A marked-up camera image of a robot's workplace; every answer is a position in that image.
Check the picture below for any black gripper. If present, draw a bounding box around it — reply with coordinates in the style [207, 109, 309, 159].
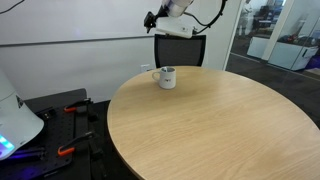
[143, 11, 158, 35]

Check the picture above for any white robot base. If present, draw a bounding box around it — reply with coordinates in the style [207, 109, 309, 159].
[0, 69, 45, 161]

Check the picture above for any black mesh office chair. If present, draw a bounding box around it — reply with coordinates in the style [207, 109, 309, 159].
[153, 33, 207, 70]

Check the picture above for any white ceramic mug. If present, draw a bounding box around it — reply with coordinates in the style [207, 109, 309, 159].
[151, 66, 177, 90]

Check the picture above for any person in white clothes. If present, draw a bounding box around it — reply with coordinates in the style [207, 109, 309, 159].
[239, 0, 255, 37]

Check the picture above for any white cabinet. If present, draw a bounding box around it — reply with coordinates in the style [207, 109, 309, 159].
[246, 35, 320, 72]

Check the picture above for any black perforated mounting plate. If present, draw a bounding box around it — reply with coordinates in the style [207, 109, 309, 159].
[0, 87, 93, 180]

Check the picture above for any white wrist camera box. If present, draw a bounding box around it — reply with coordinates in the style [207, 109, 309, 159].
[154, 16, 195, 40]

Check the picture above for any white wall outlet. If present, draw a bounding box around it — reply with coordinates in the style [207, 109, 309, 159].
[139, 63, 152, 74]

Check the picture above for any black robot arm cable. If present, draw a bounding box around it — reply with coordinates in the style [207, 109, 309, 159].
[184, 0, 228, 36]

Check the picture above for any orange handled black clamp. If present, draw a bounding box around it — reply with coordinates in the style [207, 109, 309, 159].
[63, 97, 93, 114]
[56, 130, 96, 157]

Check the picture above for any thin black wall cable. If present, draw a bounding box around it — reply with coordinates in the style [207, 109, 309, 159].
[0, 0, 25, 15]

